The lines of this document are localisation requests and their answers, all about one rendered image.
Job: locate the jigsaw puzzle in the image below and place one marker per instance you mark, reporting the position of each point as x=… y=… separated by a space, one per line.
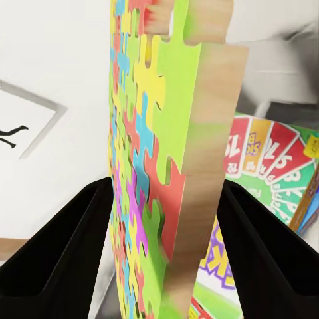
x=172 y=103

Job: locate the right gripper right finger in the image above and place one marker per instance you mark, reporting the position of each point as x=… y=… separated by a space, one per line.
x=276 y=272

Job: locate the desk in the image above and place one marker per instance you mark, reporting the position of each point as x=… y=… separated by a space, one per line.
x=107 y=265

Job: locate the toy box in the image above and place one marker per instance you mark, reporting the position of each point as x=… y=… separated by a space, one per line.
x=280 y=83

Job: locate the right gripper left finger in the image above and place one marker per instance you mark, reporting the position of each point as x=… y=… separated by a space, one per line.
x=53 y=275

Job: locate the board game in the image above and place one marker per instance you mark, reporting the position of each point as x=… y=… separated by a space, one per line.
x=310 y=217
x=194 y=313
x=278 y=164

